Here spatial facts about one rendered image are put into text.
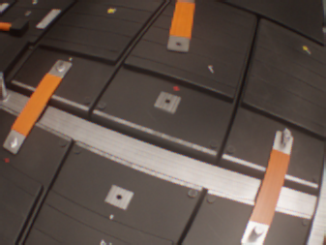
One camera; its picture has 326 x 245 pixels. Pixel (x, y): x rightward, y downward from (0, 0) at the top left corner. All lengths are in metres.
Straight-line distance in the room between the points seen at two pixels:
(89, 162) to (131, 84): 0.11
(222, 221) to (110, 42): 0.27
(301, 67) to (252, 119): 0.14
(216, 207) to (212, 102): 0.13
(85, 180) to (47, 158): 0.05
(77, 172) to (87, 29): 0.22
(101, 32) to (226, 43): 0.17
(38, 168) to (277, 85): 0.31
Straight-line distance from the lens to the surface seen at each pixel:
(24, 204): 0.40
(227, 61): 0.52
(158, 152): 0.44
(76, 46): 0.53
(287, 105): 0.50
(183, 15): 0.57
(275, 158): 0.44
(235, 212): 0.41
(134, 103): 0.47
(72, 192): 0.41
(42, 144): 0.45
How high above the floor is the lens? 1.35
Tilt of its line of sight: 52 degrees down
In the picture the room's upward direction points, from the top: 5 degrees clockwise
